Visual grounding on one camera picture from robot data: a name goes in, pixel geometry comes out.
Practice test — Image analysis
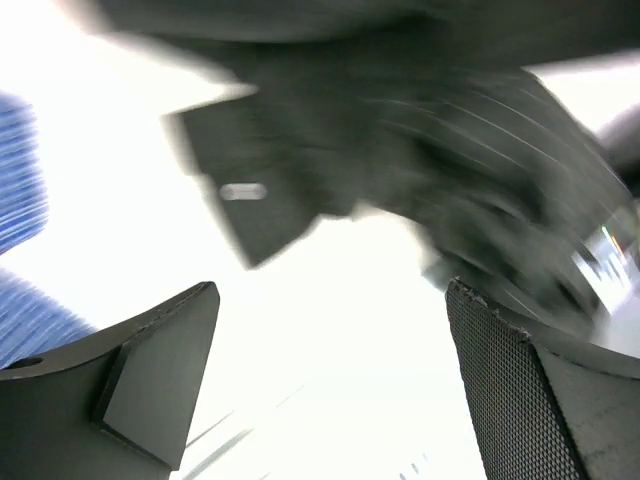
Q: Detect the black pinstriped shirt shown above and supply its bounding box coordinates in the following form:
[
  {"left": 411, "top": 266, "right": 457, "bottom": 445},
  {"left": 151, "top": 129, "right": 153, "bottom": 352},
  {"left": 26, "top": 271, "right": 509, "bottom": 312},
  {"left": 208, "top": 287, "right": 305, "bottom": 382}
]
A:
[{"left": 63, "top": 1, "right": 639, "bottom": 339}]

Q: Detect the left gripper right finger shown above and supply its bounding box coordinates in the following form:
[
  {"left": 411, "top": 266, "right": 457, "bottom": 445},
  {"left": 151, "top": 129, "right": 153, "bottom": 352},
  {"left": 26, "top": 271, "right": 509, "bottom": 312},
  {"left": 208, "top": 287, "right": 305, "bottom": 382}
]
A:
[{"left": 446, "top": 279, "right": 639, "bottom": 479}]

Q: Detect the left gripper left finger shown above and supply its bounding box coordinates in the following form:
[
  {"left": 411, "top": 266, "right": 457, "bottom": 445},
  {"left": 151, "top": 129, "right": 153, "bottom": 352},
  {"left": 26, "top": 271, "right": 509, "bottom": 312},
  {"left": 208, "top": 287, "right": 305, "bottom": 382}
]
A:
[{"left": 1, "top": 282, "right": 220, "bottom": 480}]

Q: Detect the blue checked shirt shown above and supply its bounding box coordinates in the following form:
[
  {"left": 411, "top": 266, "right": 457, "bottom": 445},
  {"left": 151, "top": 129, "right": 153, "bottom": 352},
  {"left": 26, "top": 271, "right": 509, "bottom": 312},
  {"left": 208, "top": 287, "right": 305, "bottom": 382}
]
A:
[{"left": 1, "top": 92, "right": 95, "bottom": 369}]

